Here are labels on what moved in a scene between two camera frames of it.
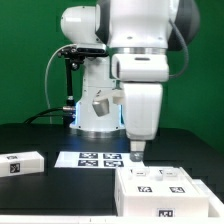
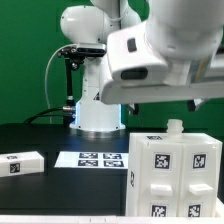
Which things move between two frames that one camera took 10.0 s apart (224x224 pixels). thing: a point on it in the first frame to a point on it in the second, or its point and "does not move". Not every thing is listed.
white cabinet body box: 158,192 to 174,135
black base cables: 67,112 does not move
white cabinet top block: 21,163 does not move
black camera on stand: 74,56 does not move
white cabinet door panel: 172,180 to 199,175
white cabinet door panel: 138,180 to 161,179
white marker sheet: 95,159 does not move
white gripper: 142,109 to 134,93
